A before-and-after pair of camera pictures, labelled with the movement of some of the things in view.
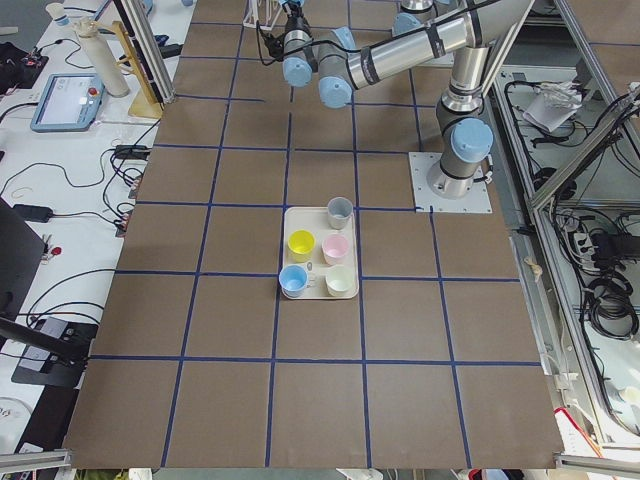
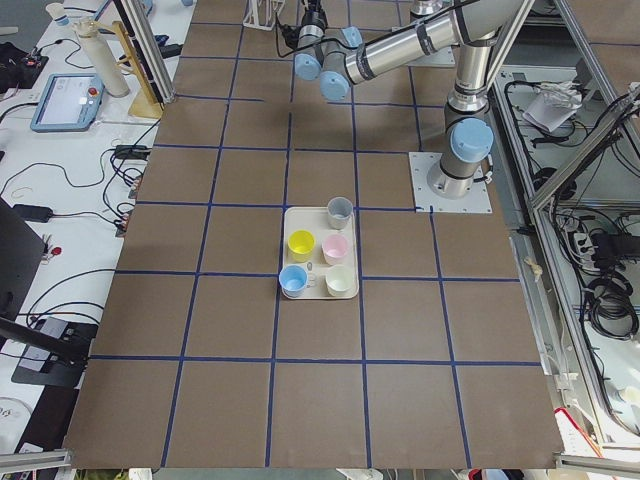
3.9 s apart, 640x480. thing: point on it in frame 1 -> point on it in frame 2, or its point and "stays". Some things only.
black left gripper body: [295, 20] -> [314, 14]
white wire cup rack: [263, 13] stays
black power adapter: [34, 213] stays
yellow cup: [300, 245] stays
